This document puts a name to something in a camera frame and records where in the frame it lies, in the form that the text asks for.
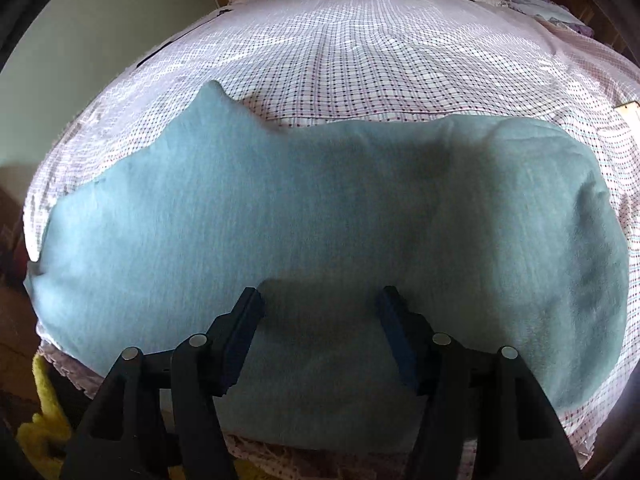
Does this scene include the checked pink bed sheet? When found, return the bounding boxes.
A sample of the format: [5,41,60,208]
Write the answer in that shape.
[22,0,640,480]

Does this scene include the yellow fluffy cloth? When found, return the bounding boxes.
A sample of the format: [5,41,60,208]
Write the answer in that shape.
[17,354,77,463]

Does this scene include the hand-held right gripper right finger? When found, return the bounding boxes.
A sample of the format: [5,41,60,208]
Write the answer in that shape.
[375,285,584,480]

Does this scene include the blue towel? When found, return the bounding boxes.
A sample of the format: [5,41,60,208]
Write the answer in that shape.
[25,80,631,457]

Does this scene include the lavender pillow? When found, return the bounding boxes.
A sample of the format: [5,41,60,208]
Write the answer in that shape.
[509,0,597,37]

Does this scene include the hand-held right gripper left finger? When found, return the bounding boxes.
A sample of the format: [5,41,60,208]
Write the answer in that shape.
[60,286,266,480]

